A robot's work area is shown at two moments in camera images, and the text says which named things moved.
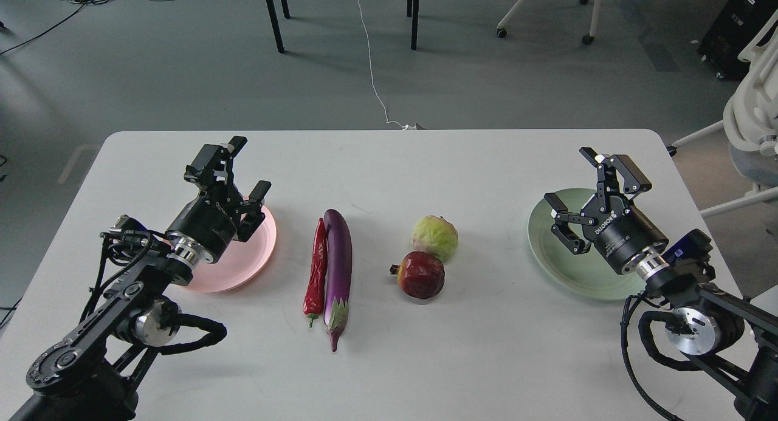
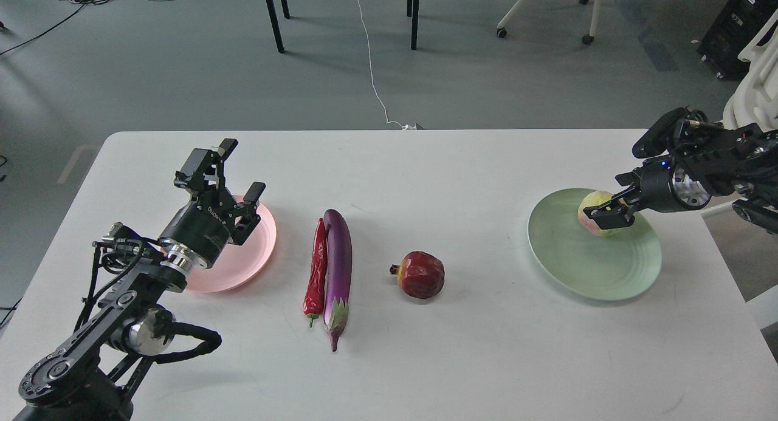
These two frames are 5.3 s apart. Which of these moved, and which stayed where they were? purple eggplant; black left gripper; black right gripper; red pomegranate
Moved: black right gripper
Stayed: red pomegranate; black left gripper; purple eggplant
